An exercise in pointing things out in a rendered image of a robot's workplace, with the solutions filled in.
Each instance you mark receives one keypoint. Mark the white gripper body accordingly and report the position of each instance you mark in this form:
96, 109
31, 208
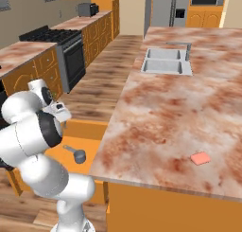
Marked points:
60, 114

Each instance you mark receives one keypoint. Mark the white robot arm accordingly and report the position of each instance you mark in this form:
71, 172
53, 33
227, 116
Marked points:
41, 175

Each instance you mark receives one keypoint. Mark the orange open drawer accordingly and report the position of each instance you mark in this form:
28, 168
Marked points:
71, 144

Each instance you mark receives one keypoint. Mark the grey measuring cup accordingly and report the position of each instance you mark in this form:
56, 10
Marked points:
78, 155

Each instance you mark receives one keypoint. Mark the orange corner base cupboards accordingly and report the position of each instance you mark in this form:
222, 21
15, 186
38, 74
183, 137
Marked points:
34, 73

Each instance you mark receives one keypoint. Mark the black stove with oven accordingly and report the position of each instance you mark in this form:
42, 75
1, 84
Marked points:
61, 51

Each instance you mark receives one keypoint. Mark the orange base cupboard run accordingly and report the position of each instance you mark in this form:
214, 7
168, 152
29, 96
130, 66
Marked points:
97, 37

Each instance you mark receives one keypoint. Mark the grey toaster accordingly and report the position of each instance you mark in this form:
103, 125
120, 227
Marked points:
87, 9

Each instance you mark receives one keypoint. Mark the orange tall cupboard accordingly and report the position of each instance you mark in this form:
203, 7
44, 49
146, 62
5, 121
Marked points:
115, 13

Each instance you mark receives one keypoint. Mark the grey double sink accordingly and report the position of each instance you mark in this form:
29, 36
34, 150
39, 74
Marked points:
166, 61

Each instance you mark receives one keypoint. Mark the grey sink tap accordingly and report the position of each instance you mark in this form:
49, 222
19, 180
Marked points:
186, 49

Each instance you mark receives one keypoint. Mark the pink sponge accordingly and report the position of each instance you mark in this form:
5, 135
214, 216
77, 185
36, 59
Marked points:
200, 158

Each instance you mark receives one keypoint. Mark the grey fridge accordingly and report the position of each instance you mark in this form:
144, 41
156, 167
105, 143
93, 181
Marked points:
170, 8

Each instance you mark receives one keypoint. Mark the orange cupboards under microwave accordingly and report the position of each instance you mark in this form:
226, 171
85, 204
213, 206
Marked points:
204, 17

